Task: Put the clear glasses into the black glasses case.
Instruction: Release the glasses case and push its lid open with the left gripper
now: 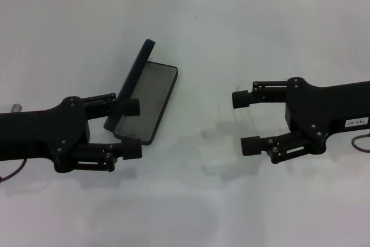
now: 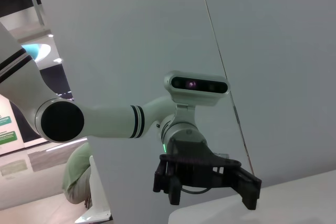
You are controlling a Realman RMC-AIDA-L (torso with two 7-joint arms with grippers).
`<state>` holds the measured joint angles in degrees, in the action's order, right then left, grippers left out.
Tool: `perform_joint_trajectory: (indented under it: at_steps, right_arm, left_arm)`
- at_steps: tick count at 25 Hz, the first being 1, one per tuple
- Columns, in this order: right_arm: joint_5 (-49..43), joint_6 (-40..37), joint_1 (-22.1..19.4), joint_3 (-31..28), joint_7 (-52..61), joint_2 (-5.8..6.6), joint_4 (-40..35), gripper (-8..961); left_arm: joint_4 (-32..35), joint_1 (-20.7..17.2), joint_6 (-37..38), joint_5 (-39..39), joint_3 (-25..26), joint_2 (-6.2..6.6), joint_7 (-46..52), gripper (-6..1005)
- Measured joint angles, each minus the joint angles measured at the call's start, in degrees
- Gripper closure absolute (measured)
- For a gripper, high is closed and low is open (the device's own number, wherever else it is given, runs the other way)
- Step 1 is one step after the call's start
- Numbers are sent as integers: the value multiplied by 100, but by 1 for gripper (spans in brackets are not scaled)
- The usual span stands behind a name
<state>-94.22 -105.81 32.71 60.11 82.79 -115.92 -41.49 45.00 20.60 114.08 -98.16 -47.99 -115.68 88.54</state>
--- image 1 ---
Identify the white printed label sticker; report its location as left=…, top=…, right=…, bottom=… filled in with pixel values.
left=345, top=117, right=369, bottom=128

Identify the black left arm cable with plug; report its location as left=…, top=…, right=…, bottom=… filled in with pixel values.
left=0, top=158, right=27, bottom=183

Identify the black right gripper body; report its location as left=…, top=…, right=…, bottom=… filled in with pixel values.
left=284, top=76, right=370, bottom=155

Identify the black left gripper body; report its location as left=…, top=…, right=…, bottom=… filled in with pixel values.
left=0, top=95, right=93, bottom=173

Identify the dark right arm cable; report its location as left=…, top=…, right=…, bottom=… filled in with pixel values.
left=351, top=132, right=370, bottom=154

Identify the black glasses case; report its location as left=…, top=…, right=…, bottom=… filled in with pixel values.
left=103, top=38, right=179, bottom=146

